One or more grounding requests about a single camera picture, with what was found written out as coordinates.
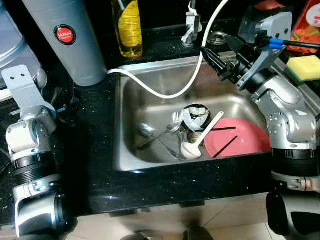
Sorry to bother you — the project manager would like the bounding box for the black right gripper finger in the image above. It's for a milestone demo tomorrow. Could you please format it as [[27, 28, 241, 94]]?
[[223, 34, 252, 57], [201, 46, 228, 77]]

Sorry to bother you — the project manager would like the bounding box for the round metal drain cap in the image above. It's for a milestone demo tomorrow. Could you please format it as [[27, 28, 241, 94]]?
[[207, 30, 228, 46]]

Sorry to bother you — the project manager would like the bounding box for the blue tape band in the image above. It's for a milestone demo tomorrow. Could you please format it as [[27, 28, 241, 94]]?
[[268, 37, 284, 49]]

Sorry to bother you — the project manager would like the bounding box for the white tape wrap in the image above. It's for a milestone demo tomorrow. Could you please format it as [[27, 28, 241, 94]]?
[[182, 11, 202, 46]]

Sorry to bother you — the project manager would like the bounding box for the grey thermos with red label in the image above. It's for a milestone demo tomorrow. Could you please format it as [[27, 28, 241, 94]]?
[[21, 0, 108, 87]]

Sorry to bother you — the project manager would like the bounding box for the black sink strainer with tissue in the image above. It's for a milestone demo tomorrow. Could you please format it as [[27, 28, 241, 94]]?
[[180, 103, 213, 133]]

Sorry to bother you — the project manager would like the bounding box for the chrome gooseneck faucet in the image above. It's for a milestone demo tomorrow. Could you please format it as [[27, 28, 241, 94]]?
[[181, 0, 203, 47]]

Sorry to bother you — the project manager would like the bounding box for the yellow and green sponge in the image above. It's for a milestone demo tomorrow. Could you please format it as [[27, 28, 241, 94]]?
[[286, 55, 320, 83]]

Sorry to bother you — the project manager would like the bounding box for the pink plastic plate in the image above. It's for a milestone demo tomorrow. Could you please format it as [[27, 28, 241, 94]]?
[[203, 118, 272, 159]]

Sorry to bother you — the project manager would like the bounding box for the orange peach soap bottle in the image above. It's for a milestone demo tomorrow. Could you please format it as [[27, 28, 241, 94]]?
[[290, 0, 320, 55]]

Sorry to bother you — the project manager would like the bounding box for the white round appliance lid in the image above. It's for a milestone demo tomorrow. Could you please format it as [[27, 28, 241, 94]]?
[[0, 4, 48, 91]]

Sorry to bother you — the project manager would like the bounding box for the clear glass cup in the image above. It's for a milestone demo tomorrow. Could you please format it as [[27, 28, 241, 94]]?
[[177, 127, 203, 161]]

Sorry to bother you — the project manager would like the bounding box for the stainless steel sink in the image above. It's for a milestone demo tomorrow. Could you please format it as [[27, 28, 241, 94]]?
[[112, 50, 320, 173]]

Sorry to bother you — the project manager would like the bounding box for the yellow cooking oil bottle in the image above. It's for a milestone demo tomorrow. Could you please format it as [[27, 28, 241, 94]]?
[[111, 0, 144, 60]]

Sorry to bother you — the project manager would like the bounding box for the white plastic ladle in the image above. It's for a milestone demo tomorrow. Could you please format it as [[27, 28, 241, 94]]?
[[180, 111, 225, 161]]

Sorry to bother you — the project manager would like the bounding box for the black robot left foot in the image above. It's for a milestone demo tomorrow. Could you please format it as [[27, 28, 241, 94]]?
[[120, 231, 151, 240]]

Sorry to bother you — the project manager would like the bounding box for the black robot foot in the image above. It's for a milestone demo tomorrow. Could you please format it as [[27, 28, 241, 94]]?
[[120, 231, 151, 240], [182, 225, 215, 240]]

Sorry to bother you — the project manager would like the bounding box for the black robot right foot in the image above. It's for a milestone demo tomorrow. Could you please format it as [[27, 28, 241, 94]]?
[[182, 225, 215, 240]]

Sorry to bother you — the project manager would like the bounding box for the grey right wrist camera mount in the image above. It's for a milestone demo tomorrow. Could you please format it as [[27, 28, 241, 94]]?
[[236, 11, 295, 92]]

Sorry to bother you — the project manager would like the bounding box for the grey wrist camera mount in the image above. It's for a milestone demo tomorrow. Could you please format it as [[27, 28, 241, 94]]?
[[236, 11, 295, 92], [1, 65, 57, 118]]

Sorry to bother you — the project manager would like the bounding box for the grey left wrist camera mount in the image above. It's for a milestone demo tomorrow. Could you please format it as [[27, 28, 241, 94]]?
[[1, 65, 57, 118]]

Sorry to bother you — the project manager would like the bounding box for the white flexible hose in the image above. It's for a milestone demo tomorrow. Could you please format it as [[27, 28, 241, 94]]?
[[107, 0, 232, 100]]

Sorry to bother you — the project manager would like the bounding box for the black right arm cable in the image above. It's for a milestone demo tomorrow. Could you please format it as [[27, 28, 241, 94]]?
[[252, 36, 320, 51]]

